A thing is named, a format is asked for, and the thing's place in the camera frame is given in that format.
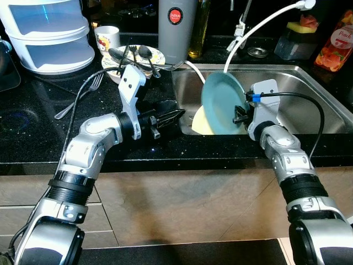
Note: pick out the white tiered food container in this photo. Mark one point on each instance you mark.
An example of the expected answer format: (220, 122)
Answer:
(44, 49)

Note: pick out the yellow sponge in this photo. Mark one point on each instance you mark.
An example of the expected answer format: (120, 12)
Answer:
(298, 27)

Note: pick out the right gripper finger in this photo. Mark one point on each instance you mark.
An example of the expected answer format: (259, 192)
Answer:
(237, 118)
(237, 107)

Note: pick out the round metal sink plug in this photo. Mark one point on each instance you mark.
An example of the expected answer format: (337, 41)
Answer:
(257, 52)

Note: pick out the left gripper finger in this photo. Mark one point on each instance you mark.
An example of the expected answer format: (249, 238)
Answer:
(170, 122)
(171, 114)

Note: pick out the dark sponge holder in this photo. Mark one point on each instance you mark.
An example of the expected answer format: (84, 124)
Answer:
(292, 48)

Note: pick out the grey water filter canister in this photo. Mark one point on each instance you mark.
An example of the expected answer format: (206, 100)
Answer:
(176, 44)

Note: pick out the yellow oil bottle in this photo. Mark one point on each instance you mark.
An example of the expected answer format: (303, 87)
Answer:
(198, 38)

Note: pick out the metal fork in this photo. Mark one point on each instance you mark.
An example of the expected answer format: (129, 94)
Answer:
(134, 52)
(95, 83)

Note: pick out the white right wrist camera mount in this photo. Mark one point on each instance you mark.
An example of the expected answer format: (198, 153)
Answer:
(265, 110)

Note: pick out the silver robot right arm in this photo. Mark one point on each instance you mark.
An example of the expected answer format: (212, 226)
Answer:
(292, 165)

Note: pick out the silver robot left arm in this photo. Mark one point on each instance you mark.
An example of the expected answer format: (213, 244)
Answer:
(83, 149)

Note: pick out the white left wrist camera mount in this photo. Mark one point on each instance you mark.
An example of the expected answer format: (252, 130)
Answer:
(132, 88)

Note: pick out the stainless steel sink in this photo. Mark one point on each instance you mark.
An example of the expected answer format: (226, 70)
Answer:
(300, 113)

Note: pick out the pink scouring pad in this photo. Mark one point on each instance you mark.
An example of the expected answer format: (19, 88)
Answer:
(310, 21)

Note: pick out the beige cabinet door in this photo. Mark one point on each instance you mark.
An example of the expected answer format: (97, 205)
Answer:
(193, 204)
(339, 187)

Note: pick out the peach dish soap bottle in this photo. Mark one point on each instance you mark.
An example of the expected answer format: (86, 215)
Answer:
(333, 49)

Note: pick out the metal spoon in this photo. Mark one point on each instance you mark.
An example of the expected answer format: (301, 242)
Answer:
(144, 52)
(116, 54)

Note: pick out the metal sink faucet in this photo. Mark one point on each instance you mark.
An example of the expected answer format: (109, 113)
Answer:
(240, 30)

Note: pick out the white printed mug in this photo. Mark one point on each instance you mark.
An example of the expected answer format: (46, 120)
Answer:
(107, 36)

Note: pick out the thin white tube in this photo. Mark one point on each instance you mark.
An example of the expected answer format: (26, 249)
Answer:
(193, 66)

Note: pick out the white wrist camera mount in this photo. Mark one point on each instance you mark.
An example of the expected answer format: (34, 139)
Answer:
(265, 110)
(132, 88)

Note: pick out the cream dinner plate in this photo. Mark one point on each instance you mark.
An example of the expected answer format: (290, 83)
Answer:
(199, 124)

